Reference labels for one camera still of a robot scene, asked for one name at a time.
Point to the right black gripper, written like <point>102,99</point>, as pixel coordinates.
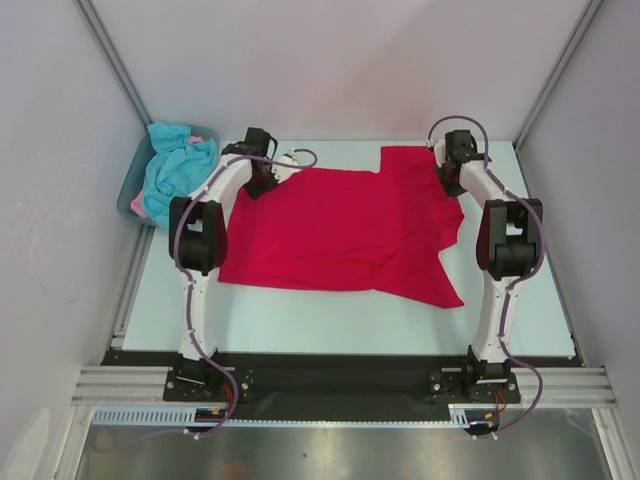
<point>448,182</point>

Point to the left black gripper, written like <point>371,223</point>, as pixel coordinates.
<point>256,193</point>

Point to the red t shirt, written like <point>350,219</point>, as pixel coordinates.
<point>341,231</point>

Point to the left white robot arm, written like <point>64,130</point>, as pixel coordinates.
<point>198,241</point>

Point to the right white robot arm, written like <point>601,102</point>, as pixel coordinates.
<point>510,248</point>

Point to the cyan t shirt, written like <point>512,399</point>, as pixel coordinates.
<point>175,170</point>

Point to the grey plastic bin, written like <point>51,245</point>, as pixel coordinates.
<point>172,160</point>

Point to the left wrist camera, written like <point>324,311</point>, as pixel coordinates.
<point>285,166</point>

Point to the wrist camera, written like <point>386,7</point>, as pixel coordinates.
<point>285,166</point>
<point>438,148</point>

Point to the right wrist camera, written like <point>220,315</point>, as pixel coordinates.
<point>438,148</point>

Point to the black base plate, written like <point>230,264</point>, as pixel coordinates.
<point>321,387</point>

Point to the aluminium frame rail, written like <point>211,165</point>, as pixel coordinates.
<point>120,385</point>

